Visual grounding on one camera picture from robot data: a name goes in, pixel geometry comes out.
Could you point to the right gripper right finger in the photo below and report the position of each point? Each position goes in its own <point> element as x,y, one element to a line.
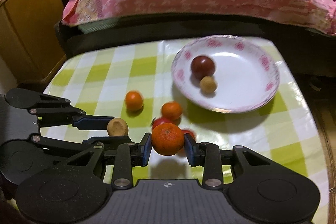
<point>212,158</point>

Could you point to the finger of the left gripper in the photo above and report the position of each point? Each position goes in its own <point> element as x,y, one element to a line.
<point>62,148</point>
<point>54,111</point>

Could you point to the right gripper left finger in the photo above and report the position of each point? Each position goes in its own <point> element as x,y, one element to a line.
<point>86,169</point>

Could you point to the tan longan with dent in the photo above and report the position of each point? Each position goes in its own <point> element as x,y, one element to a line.
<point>117,127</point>

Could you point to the large bumpy mandarin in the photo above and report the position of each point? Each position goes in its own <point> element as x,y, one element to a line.
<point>167,139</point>

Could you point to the red cherry tomato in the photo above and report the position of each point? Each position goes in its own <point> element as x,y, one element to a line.
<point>186,131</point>
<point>158,121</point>

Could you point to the small orange mandarin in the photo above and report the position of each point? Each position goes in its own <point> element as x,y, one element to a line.
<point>171,110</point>

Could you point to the small tan longan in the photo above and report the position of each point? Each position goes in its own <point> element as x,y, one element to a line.
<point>208,85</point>

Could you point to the dark red plum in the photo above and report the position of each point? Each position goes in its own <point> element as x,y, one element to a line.
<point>202,66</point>

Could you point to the green white checkered tablecloth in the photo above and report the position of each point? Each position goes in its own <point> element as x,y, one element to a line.
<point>284,130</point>

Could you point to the brown wooden nightstand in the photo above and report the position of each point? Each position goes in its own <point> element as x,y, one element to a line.
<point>29,46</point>

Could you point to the white floral rimmed plate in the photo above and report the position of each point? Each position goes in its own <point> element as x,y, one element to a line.
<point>247,78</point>

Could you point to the dark bed frame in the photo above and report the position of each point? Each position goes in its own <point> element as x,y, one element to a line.
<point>310,54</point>

